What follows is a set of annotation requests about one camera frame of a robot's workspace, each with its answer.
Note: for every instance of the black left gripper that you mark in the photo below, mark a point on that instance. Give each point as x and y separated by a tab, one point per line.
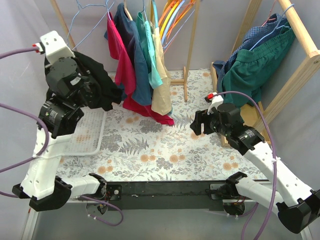
88	89

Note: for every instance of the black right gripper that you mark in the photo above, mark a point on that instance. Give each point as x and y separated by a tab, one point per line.
203	122

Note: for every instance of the black printed t shirt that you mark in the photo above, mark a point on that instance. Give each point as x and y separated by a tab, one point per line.
110	92

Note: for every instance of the magenta t shirt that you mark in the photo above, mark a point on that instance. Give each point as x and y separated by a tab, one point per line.
127	75

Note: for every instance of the light blue wire hanger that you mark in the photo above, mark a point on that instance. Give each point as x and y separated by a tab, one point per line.
109	4
83	17

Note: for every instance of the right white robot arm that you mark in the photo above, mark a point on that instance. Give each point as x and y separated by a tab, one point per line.
295	203

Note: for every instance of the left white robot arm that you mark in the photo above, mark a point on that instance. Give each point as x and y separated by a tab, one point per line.
57	121

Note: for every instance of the navy blue t shirt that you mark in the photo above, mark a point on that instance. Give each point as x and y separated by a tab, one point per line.
137	55

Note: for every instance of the teal green shirt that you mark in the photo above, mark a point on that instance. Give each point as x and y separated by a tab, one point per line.
148	49

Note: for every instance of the right wooden clothes rack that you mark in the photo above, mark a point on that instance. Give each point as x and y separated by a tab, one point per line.
300	65

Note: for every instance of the white plastic laundry basket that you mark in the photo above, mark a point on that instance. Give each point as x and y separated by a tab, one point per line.
87	138

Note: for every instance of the dark green shorts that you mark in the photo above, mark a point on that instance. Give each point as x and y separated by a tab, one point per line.
256	62

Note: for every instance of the floral table cloth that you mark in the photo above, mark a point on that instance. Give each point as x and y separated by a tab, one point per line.
137	148

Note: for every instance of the blue checkered shorts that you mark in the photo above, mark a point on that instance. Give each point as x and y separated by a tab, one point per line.
253	38

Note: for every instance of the orange plastic hangers bunch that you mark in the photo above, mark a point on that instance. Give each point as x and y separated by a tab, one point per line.
175	14

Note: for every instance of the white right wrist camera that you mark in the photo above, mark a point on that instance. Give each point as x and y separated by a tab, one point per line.
215	100

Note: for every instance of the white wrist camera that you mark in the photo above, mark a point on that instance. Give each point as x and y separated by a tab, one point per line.
215	100
54	47

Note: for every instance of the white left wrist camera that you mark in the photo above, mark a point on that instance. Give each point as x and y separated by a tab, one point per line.
54	47

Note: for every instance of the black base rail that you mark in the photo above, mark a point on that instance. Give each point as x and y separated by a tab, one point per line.
175	195

